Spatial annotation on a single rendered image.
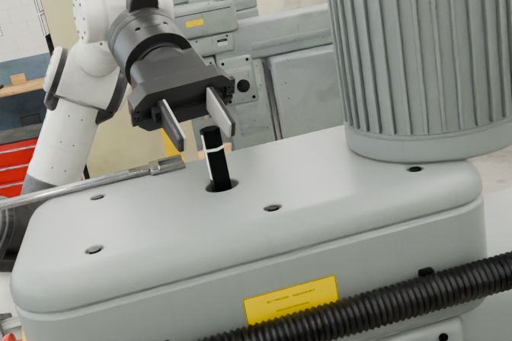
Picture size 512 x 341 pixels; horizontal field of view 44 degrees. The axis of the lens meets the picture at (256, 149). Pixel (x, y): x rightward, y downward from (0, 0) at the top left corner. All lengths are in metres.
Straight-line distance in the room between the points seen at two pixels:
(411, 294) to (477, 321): 0.14
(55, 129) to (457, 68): 0.70
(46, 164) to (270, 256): 0.61
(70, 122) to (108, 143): 1.35
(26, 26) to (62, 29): 7.38
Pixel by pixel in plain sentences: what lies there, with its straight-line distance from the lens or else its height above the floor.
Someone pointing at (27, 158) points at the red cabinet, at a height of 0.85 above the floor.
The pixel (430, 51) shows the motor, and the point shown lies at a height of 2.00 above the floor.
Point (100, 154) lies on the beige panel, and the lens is 2.45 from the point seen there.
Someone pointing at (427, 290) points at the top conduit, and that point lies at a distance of 0.62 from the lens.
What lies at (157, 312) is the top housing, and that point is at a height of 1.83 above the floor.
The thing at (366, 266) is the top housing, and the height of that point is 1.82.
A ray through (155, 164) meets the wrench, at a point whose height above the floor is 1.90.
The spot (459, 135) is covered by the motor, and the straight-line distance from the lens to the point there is 0.65.
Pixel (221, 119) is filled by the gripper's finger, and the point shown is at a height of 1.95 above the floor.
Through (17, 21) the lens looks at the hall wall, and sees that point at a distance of 9.76.
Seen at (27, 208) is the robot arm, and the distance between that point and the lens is 1.13.
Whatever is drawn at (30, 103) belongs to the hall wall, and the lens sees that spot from 9.90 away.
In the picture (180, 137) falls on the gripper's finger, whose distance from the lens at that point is 0.67.
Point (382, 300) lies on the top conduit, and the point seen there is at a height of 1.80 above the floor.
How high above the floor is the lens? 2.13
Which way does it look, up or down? 18 degrees down
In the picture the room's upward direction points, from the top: 11 degrees counter-clockwise
